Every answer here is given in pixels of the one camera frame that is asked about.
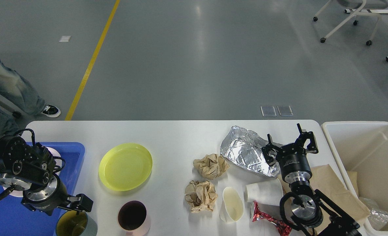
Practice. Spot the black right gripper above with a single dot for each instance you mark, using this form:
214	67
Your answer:
292	158

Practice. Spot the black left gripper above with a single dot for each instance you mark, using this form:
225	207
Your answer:
53	196

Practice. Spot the teal mug yellow inside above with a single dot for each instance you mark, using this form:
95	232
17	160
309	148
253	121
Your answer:
73	223

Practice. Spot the pink cup dark inside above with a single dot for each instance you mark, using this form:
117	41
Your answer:
134	219

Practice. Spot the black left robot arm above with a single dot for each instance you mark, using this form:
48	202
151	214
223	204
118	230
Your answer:
33	170

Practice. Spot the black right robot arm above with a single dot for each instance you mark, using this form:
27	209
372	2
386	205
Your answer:
302	207

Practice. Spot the brown paper bag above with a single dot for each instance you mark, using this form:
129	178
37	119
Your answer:
325	180

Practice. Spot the white paper cup lying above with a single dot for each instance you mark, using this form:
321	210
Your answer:
268	192

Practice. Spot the right floor socket plate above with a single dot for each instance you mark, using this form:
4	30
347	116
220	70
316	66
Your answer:
285	111

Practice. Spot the floor socket plate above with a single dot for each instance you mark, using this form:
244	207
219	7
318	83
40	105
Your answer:
268	111
285	111

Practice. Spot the left floor socket plate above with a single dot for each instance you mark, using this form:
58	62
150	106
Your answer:
268	111

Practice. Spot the crumpled aluminium foil tray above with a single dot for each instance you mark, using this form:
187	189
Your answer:
242	147

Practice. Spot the yellow plastic plate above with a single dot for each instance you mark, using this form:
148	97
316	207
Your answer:
125	167

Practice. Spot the brown paper in bin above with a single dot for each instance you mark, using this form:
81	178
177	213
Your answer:
353	176

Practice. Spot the white pink plate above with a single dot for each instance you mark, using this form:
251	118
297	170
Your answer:
59	163

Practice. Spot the red foil wrapper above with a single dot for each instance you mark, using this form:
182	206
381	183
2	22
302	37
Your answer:
256	215

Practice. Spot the blue plastic tray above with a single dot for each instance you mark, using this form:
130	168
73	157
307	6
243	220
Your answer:
16	220

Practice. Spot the cream paper cup open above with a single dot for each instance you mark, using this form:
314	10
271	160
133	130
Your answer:
232	206

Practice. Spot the crumpled brown paper upper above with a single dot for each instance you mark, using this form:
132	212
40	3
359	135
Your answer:
211	166

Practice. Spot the crumpled brown paper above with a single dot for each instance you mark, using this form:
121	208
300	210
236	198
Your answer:
211	166
200	196

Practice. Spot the white waste bin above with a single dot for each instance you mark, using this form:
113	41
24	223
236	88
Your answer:
362	146

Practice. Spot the crumpled brown paper lower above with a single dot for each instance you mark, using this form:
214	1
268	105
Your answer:
200	196

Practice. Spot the foil scrap in bin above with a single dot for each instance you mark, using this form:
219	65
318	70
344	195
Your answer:
378	218

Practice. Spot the person in jeans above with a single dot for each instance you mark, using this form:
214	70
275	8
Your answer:
22	94

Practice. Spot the white paper on floor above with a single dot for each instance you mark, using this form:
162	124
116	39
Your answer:
65	38

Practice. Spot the white rolling chair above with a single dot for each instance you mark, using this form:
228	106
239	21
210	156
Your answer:
371	8

